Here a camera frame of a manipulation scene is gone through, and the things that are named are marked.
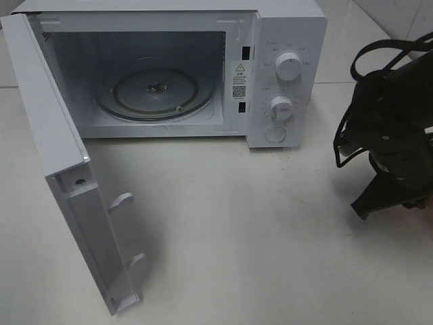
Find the white microwave door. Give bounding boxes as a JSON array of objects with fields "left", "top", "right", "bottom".
[{"left": 1, "top": 14, "right": 140, "bottom": 315}]

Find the round microwave door button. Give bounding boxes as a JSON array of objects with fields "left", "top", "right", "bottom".
[{"left": 265, "top": 127, "right": 286, "bottom": 144}]

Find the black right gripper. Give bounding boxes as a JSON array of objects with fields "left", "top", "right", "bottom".
[{"left": 350, "top": 148, "right": 432, "bottom": 220}]

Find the white microwave oven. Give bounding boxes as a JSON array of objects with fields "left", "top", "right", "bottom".
[{"left": 8, "top": 1, "right": 327, "bottom": 148}]

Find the white microwave knob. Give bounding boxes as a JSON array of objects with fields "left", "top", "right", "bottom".
[
  {"left": 274, "top": 50, "right": 303, "bottom": 81},
  {"left": 270, "top": 95, "right": 294, "bottom": 121}
]

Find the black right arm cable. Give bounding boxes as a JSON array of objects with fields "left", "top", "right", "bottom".
[{"left": 333, "top": 32, "right": 433, "bottom": 169}]

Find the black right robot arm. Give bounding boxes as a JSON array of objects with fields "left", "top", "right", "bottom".
[{"left": 333, "top": 52, "right": 432, "bottom": 219}]

